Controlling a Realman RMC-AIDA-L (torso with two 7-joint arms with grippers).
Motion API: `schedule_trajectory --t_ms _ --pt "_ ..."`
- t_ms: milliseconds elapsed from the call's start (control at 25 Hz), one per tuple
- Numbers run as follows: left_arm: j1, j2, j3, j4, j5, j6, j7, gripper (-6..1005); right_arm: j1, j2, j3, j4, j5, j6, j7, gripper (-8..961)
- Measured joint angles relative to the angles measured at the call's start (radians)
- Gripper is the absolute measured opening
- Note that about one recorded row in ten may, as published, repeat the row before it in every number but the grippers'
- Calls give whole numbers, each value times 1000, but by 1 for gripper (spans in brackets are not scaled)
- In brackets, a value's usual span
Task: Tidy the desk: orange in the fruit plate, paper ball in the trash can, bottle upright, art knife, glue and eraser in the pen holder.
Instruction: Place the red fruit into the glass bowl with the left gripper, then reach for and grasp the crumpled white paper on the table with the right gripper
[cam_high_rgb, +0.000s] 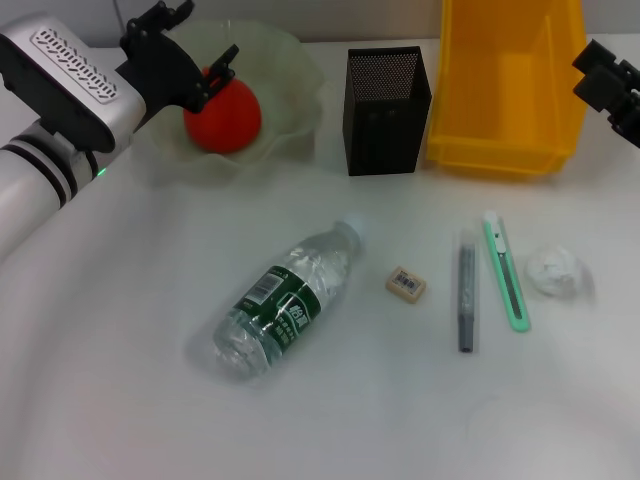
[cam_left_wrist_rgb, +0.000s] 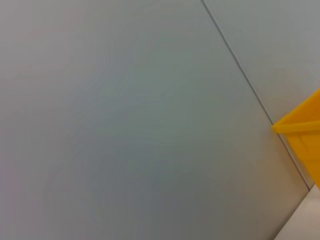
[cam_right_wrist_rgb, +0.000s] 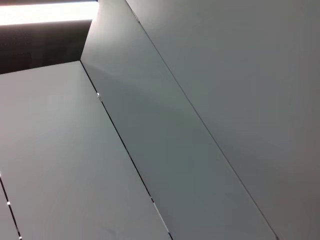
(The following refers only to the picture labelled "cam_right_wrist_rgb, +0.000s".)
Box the bright ceiling light strip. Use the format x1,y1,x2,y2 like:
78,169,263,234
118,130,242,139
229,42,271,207
0,0,99,26

